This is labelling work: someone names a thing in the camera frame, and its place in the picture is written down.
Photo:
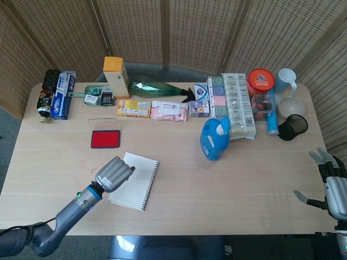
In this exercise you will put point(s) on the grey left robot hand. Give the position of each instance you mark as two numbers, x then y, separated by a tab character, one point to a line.
114	174

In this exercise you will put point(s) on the grey black right robot hand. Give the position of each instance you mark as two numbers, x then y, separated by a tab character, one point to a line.
336	193

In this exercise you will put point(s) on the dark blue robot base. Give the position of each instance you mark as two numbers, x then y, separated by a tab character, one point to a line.
162	247

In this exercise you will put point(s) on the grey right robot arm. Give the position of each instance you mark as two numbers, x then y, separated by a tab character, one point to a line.
342	241

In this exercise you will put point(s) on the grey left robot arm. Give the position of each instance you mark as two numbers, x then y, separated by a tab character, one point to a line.
70	214

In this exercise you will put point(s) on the white lined spiral notebook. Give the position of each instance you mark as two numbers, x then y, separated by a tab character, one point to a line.
143	178

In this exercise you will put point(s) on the red ink pad clear lid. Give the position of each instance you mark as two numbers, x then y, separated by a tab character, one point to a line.
105	139

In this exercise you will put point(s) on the yellow flat cardboard box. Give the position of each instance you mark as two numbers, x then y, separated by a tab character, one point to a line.
132	109

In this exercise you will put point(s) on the small white green box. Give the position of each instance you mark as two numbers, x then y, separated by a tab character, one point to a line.
91	99

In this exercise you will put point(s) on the black mesh pen cup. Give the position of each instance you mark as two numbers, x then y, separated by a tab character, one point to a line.
294	127

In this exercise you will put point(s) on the pink wet wipes pack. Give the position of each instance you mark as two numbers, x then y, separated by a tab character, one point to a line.
168	111

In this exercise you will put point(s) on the green white card packet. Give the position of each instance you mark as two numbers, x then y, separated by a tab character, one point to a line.
95	91

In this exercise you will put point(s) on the blue toothpaste box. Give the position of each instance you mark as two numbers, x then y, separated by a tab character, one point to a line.
62	97

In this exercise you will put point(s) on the green plastic spray bottle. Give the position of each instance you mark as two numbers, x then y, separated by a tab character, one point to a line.
151	89

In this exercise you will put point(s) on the tall cream yellow carton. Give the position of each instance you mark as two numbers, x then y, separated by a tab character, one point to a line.
116	78

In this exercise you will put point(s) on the beige bowl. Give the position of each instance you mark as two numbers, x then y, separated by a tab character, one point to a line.
291	107

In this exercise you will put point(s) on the blue cylindrical tube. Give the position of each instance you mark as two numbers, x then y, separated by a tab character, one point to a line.
272	119

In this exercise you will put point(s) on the dark drink bottle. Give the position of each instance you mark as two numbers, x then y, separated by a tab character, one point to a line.
46	94

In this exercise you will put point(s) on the blue detergent pump bottle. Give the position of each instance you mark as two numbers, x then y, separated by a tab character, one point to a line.
214	143

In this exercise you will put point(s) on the purple soap box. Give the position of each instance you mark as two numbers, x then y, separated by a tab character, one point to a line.
199	109

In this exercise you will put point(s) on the clear plastic snack box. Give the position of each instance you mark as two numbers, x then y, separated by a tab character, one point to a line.
259	107

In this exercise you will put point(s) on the white blue soap box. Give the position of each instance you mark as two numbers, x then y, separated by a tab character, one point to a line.
201	92

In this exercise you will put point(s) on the light blue mug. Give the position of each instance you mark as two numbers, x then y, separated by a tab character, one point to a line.
284	80

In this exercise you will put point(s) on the clear pack of white noodles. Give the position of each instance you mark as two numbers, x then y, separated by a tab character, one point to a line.
240	108

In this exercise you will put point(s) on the multicolour tissue pack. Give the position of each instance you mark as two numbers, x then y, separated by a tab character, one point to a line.
218	97

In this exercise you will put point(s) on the jar with orange lid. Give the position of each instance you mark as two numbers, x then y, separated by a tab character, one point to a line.
260	80

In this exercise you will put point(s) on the woven wooden folding screen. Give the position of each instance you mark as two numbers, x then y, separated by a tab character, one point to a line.
189	32

